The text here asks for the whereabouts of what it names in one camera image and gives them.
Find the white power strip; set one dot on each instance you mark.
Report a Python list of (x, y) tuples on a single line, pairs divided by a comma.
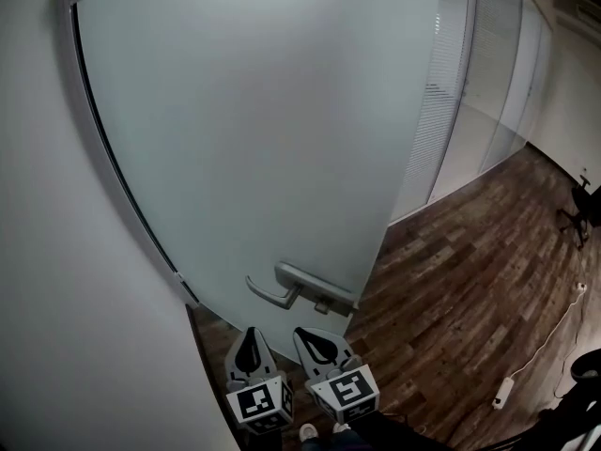
[(503, 393)]

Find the person's left forearm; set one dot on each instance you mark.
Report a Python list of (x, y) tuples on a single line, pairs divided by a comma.
[(263, 442)]

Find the black office chair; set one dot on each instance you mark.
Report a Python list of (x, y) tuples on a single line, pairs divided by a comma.
[(584, 202)]

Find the ceiling air vent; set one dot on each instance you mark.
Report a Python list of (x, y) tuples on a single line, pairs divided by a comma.
[(580, 5)]

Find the person's right leg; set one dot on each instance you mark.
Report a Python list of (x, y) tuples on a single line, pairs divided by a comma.
[(345, 440)]

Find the person's white shoe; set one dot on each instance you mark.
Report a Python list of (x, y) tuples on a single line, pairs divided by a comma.
[(341, 427), (308, 432)]

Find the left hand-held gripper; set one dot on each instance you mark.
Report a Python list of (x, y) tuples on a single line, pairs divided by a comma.
[(256, 399)]

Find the person's white right shoe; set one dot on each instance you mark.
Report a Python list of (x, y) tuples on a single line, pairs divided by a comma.
[(341, 427)]

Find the person's white left shoe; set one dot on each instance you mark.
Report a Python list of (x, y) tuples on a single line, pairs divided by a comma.
[(308, 432)]

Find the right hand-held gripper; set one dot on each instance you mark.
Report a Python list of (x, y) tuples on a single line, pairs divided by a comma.
[(349, 390)]

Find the person's right forearm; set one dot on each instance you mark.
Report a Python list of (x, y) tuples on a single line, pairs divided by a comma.
[(399, 435)]

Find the glass partition with blinds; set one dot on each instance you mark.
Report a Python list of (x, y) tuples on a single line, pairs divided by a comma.
[(446, 111)]

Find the frosted glass door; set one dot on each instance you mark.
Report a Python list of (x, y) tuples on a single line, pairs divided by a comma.
[(258, 111)]

